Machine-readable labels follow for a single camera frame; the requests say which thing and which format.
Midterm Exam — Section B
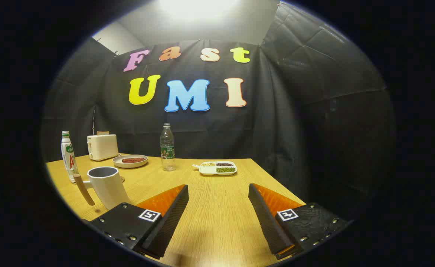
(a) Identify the beige round plate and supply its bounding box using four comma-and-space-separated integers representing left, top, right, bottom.
112, 154, 148, 169

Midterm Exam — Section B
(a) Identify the cream toaster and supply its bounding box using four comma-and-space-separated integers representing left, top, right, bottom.
87, 134, 120, 161

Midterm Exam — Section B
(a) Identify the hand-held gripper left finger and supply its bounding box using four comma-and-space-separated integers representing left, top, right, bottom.
82, 184, 189, 260

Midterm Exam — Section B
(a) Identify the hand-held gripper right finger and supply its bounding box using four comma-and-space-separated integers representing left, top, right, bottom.
248, 183, 351, 260

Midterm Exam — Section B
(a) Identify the wooden table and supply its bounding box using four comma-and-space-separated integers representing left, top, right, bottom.
46, 154, 307, 267

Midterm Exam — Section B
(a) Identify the white cup wooden handle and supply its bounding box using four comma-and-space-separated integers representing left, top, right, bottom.
73, 167, 132, 211

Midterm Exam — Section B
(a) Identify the white juice bottle green label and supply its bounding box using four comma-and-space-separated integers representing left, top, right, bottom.
61, 131, 80, 184

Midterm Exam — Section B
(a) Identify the white divided bean tray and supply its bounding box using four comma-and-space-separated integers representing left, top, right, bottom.
192, 161, 238, 176

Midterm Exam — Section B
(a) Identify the clear plastic water bottle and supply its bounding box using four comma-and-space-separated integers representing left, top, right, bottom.
160, 123, 176, 172

